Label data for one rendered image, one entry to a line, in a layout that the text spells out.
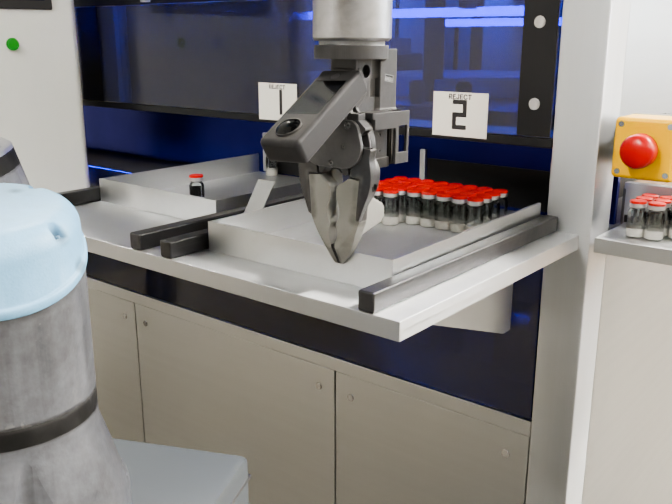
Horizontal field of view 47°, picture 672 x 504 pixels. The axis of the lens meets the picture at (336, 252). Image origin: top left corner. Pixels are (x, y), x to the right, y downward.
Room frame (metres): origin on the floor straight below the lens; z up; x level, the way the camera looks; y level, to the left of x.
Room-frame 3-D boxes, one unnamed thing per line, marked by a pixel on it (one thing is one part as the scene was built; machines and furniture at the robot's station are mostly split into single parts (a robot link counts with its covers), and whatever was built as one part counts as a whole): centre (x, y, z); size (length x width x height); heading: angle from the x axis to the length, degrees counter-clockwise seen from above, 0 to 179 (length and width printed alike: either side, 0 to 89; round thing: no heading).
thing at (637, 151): (0.89, -0.35, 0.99); 0.04 x 0.04 x 0.04; 51
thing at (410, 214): (0.99, -0.11, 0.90); 0.18 x 0.02 x 0.05; 52
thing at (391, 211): (1.00, -0.07, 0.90); 0.02 x 0.02 x 0.05
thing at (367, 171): (0.73, -0.02, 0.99); 0.05 x 0.02 x 0.09; 51
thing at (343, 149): (0.77, -0.02, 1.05); 0.09 x 0.08 x 0.12; 141
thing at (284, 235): (0.93, -0.06, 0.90); 0.34 x 0.26 x 0.04; 142
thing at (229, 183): (1.21, 0.15, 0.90); 0.34 x 0.26 x 0.04; 141
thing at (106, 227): (1.04, 0.06, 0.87); 0.70 x 0.48 x 0.02; 51
